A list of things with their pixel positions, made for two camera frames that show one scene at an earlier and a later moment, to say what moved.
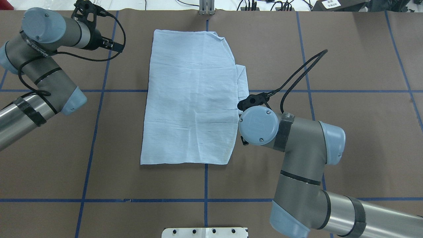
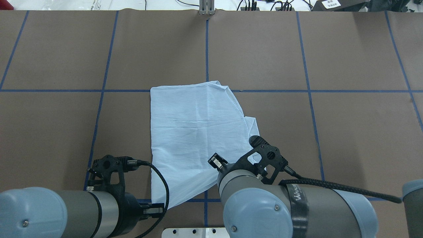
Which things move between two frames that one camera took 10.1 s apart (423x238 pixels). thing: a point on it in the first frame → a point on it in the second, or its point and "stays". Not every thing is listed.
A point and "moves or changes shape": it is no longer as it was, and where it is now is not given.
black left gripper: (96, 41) → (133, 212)
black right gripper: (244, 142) → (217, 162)
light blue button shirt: (194, 90) moves or changes shape
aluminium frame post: (206, 7) stays
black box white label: (339, 5) stays
